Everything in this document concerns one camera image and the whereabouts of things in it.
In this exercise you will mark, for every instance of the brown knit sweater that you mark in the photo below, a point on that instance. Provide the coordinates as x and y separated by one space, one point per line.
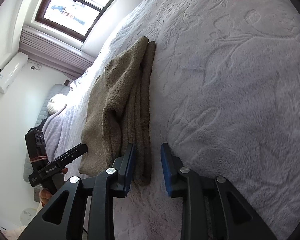
118 113

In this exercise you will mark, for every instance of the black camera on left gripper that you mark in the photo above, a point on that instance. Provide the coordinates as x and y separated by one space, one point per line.
35 143

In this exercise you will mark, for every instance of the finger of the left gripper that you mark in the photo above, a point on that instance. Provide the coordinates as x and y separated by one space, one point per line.
72 154

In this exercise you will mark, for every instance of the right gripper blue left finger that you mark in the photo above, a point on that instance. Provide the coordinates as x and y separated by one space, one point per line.
63 216

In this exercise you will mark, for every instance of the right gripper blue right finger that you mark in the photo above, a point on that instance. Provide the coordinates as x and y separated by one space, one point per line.
212 208

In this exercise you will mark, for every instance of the white embossed bed blanket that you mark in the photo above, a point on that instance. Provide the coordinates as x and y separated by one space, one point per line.
224 95

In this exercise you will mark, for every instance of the white air conditioner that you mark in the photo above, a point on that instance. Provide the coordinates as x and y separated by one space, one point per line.
11 70

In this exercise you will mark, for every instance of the white floor fan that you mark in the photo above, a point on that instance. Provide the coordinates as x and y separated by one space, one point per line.
27 215

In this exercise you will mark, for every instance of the black clothing beside bed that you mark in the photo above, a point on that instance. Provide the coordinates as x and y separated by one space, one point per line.
40 126

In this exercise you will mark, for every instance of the left hand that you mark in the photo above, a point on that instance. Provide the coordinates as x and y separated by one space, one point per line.
45 194

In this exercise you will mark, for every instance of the window with brown frame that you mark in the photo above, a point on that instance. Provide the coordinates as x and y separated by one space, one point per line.
75 18

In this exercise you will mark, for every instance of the striped roman blind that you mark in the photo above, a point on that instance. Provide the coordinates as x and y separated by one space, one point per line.
51 52

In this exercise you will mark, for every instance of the white pillow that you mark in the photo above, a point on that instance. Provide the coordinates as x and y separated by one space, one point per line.
56 103

